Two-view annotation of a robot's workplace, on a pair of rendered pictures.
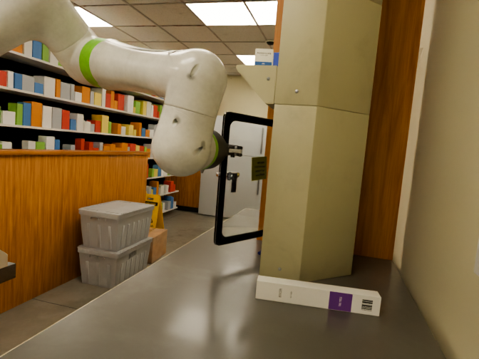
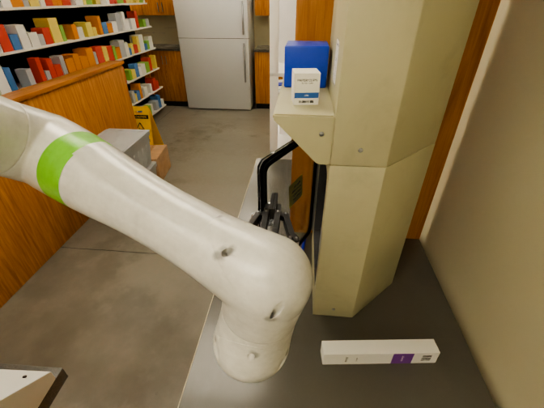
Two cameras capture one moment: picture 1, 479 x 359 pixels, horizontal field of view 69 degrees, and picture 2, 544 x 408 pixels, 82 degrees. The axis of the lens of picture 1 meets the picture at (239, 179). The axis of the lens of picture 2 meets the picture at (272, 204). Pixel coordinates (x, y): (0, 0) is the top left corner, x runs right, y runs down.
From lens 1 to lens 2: 57 cm
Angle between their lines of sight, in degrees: 30
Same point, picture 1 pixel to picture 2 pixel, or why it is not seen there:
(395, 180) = (434, 172)
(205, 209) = (195, 102)
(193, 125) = (276, 352)
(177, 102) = (252, 338)
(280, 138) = (337, 202)
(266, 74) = (319, 128)
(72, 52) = (20, 171)
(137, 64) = (158, 244)
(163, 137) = (236, 368)
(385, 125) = not seen: hidden behind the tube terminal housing
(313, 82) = (384, 140)
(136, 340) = not seen: outside the picture
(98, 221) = not seen: hidden behind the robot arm
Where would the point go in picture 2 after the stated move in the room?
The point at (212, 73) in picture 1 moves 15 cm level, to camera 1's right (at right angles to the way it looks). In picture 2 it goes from (300, 303) to (427, 285)
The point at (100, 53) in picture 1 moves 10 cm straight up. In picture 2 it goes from (78, 194) to (48, 121)
